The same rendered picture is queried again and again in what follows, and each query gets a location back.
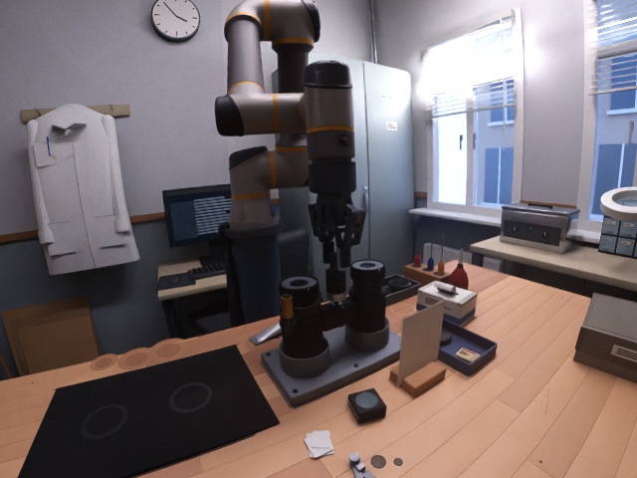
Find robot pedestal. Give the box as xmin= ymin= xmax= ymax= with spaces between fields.
xmin=218 ymin=222 xmax=284 ymax=328

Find beige computer desk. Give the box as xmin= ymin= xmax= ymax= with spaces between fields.
xmin=156 ymin=257 xmax=245 ymax=341

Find wooden card stand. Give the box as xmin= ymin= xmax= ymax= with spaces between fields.
xmin=389 ymin=361 xmax=448 ymax=398

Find black mat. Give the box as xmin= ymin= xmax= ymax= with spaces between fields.
xmin=17 ymin=344 xmax=281 ymax=478

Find round wall clock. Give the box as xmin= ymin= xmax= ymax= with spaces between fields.
xmin=149 ymin=0 xmax=202 ymax=44

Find wooden coat rack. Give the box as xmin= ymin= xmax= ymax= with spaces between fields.
xmin=20 ymin=103 xmax=132 ymax=125

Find white lens tissues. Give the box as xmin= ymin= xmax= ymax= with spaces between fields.
xmin=304 ymin=428 xmax=336 ymax=460

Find black computer monitor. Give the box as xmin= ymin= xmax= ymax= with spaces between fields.
xmin=161 ymin=183 xmax=281 ymax=249

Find grey metal wedge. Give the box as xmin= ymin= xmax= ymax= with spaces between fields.
xmin=248 ymin=320 xmax=283 ymax=347

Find large window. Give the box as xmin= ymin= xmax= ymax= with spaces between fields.
xmin=419 ymin=8 xmax=526 ymax=211

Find white magnifier lamp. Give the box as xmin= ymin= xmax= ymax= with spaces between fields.
xmin=598 ymin=185 xmax=637 ymax=231

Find blue small drawer cabinet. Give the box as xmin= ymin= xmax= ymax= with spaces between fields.
xmin=596 ymin=214 xmax=637 ymax=260

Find black binocular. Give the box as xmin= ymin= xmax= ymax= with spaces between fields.
xmin=278 ymin=258 xmax=390 ymax=360

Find brown cardboard sheets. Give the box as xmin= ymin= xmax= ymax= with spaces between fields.
xmin=0 ymin=297 xmax=102 ymax=378

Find black square lens box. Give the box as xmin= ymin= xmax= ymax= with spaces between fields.
xmin=346 ymin=387 xmax=388 ymax=425

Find steel ultrasonic cleaner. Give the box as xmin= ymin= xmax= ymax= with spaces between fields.
xmin=499 ymin=201 xmax=581 ymax=255

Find white lab coat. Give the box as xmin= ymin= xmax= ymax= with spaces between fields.
xmin=25 ymin=103 xmax=141 ymax=277

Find small grey tool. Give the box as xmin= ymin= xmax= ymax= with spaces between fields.
xmin=347 ymin=451 xmax=377 ymax=478

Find blue tray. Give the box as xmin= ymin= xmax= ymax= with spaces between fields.
xmin=437 ymin=320 xmax=499 ymax=377

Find beige side bench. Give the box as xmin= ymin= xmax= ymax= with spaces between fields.
xmin=469 ymin=233 xmax=637 ymax=302

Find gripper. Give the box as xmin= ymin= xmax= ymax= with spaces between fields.
xmin=308 ymin=158 xmax=368 ymax=269

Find black ribbed binocular knob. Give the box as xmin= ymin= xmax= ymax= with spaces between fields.
xmin=325 ymin=267 xmax=347 ymax=303

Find grey box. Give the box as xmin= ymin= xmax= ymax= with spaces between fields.
xmin=572 ymin=292 xmax=637 ymax=385

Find black keyboard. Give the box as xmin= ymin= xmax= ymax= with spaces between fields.
xmin=185 ymin=260 xmax=231 ymax=281

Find grey wall pipe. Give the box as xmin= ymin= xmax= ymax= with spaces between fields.
xmin=368 ymin=0 xmax=380 ymax=64

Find red air blower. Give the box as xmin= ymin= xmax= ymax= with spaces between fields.
xmin=447 ymin=248 xmax=471 ymax=291

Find white card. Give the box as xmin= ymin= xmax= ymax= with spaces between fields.
xmin=399 ymin=300 xmax=446 ymax=387

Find black eyecup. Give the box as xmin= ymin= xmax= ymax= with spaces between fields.
xmin=349 ymin=258 xmax=387 ymax=289
xmin=279 ymin=275 xmax=322 ymax=307

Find black tray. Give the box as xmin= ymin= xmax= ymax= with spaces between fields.
xmin=384 ymin=273 xmax=422 ymax=306

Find white and blue tissue box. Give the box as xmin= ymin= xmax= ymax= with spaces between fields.
xmin=416 ymin=280 xmax=479 ymax=328

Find wooden screwdriver block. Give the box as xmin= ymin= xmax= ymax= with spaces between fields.
xmin=403 ymin=262 xmax=452 ymax=286

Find black mouse pad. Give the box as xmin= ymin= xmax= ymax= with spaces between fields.
xmin=157 ymin=270 xmax=199 ymax=293

